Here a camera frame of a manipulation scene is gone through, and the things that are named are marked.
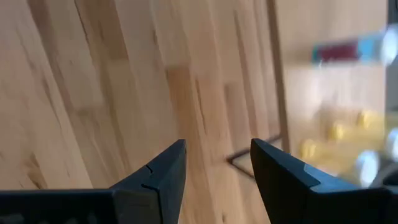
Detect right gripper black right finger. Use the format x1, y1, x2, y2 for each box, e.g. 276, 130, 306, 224
250, 138, 398, 224

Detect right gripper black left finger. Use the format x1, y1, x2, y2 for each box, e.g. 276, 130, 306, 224
0, 139, 187, 224

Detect wooden shelf black metal legs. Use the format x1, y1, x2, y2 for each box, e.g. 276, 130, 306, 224
226, 0, 398, 187

